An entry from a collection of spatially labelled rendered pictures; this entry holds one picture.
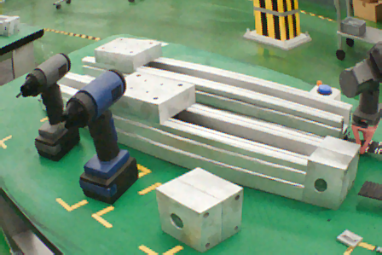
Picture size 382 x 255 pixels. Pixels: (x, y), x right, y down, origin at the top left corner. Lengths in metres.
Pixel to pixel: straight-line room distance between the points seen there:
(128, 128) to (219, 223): 0.39
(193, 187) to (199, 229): 0.08
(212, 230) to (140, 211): 0.18
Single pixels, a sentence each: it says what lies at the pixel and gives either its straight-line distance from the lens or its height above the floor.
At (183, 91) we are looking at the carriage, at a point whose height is 0.90.
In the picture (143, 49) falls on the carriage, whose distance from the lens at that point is 1.31.
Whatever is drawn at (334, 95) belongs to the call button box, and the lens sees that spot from 1.20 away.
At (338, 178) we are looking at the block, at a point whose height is 0.85.
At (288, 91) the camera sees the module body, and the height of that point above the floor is 0.86.
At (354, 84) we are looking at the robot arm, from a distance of 0.91.
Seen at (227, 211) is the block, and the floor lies 0.85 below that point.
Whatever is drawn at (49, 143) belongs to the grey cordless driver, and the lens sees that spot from 1.08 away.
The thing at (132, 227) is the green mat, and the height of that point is 0.78.
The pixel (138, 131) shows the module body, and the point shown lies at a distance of 1.07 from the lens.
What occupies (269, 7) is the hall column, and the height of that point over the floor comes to 0.34.
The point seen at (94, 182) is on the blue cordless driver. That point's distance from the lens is 0.91.
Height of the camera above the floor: 1.31
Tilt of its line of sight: 25 degrees down
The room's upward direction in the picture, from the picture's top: 4 degrees counter-clockwise
